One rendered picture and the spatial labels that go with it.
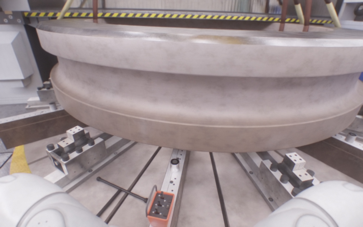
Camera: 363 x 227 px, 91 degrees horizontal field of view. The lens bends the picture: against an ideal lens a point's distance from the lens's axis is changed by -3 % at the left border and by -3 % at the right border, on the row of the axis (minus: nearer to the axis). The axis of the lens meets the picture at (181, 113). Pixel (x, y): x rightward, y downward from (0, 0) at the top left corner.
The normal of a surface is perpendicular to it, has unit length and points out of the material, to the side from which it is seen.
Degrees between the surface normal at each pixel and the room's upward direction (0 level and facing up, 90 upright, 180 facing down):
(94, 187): 0
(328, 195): 14
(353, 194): 7
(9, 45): 90
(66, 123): 90
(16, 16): 90
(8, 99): 90
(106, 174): 0
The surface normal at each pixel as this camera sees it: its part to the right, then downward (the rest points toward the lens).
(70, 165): 0.85, 0.27
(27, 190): 0.07, -0.92
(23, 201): 0.11, -0.75
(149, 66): -0.25, 0.46
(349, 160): -0.81, 0.26
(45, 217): 0.03, -0.56
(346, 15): 0.18, 0.48
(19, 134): 0.59, 0.40
